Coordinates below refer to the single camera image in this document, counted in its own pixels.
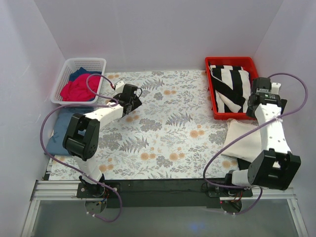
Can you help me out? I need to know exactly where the cream white t-shirt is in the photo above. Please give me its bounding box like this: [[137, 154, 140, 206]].
[[222, 119, 262, 163]]

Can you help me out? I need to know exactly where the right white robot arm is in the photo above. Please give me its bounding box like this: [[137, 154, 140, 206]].
[[231, 78, 301, 190]]

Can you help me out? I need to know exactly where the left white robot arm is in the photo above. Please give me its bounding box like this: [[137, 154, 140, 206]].
[[63, 81, 142, 197]]

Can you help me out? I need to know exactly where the black white striped shirt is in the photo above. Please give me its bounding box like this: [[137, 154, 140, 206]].
[[208, 64, 251, 113]]

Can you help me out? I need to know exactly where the red plastic bin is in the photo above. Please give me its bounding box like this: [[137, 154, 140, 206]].
[[204, 57, 259, 120]]

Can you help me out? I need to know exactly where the floral table mat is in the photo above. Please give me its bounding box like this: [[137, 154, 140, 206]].
[[49, 70, 262, 181]]

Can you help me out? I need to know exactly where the red crumpled t-shirt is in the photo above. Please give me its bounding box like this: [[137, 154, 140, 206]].
[[60, 74, 96, 102]]

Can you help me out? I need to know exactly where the white plastic laundry basket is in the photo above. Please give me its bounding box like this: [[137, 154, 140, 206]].
[[50, 58, 107, 105]]

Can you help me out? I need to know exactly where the navy blue t-shirt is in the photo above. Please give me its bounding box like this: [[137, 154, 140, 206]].
[[69, 67, 101, 82]]

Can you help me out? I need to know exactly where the black folded t-shirt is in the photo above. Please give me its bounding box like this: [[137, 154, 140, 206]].
[[237, 158, 251, 170]]

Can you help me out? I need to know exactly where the blue folded t-shirt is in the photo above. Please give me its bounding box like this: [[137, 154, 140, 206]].
[[46, 107, 94, 156]]

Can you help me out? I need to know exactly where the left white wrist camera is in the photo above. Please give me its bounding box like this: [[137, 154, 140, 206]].
[[113, 80, 124, 91]]

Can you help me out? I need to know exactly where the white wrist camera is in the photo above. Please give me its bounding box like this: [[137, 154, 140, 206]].
[[113, 80, 124, 91], [271, 82, 281, 95]]

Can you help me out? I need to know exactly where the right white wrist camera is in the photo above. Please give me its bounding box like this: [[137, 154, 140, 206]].
[[271, 82, 281, 95]]

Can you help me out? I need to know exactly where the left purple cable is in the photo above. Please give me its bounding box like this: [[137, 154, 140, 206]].
[[39, 74, 123, 223]]

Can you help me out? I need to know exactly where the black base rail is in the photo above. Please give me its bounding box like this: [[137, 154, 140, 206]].
[[76, 178, 255, 209]]

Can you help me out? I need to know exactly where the aluminium frame rail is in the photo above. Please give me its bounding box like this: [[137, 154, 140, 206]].
[[22, 181, 308, 237]]

